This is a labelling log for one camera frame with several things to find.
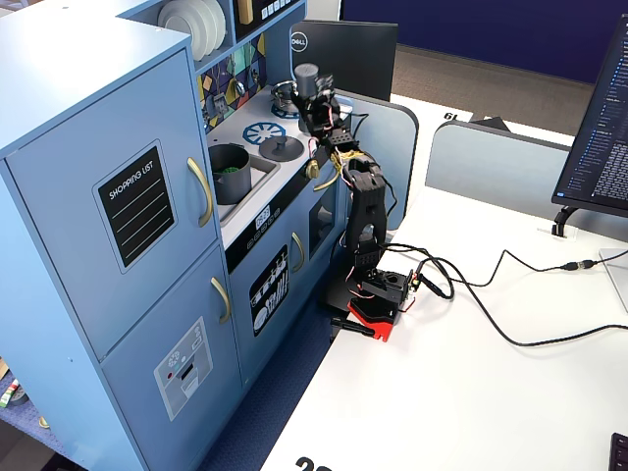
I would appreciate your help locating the red arm base plate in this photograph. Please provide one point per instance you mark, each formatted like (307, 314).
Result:
(373, 321)

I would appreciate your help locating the blue toy kitchen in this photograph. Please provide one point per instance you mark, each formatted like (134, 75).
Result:
(49, 73)

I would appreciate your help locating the monitor showing code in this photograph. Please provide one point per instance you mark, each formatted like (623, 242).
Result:
(603, 122)

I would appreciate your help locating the blue dishwasher door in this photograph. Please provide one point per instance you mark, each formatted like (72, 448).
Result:
(294, 314)

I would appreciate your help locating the silver monitor stand base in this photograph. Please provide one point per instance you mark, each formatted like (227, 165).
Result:
(615, 275)

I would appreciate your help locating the black control panel strip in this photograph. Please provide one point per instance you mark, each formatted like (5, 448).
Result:
(289, 193)

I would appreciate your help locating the silver hanging spoon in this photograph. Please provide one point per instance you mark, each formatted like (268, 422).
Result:
(239, 87)

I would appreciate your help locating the gray pot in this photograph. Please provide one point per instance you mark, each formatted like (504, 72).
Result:
(234, 189)

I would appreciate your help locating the dark toy microwave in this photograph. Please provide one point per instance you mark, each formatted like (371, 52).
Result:
(284, 27)

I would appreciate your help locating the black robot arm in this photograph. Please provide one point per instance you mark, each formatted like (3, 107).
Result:
(365, 206)

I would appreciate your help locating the silver hanging utensil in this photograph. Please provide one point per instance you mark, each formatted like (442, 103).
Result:
(255, 74)

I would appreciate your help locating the blue oven door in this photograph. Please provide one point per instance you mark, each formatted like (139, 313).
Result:
(321, 221)

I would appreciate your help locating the stainless steel pot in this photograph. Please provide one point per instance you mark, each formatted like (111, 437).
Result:
(283, 98)

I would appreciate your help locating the gray salt shaker cylinder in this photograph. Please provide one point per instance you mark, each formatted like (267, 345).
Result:
(306, 78)

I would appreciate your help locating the silver slotted spatula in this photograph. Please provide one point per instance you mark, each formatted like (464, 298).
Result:
(219, 104)

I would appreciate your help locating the green peas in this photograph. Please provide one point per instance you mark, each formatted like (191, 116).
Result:
(228, 170)

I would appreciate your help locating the robot controller circuit board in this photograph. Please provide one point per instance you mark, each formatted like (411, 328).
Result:
(415, 284)

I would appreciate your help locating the fridge door with shopping list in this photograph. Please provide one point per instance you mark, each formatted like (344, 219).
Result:
(59, 221)

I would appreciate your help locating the black Dell monitor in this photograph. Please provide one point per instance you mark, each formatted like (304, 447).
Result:
(363, 54)

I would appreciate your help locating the black keyboard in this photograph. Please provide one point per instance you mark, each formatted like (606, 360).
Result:
(620, 454)

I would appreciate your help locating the gold stove knob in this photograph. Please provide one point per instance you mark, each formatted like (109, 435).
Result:
(312, 170)

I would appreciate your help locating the gray divider panel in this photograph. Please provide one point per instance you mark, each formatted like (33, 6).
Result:
(490, 167)
(392, 137)

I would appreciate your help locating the black table clamp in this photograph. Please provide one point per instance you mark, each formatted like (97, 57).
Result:
(350, 326)

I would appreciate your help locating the gray toy sink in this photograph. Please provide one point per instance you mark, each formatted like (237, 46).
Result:
(262, 172)

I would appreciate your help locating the green white box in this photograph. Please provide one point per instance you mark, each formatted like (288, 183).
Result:
(7, 395)

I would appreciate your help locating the white plate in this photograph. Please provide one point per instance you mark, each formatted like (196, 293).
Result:
(222, 24)
(210, 29)
(176, 22)

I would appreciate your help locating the gray pot lid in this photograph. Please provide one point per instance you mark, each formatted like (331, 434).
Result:
(290, 148)

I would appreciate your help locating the black shopping list board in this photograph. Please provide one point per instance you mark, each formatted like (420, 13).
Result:
(135, 206)

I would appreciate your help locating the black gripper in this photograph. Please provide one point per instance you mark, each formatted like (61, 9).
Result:
(314, 104)

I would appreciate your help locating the fridge door with ice dispenser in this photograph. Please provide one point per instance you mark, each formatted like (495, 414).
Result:
(142, 338)

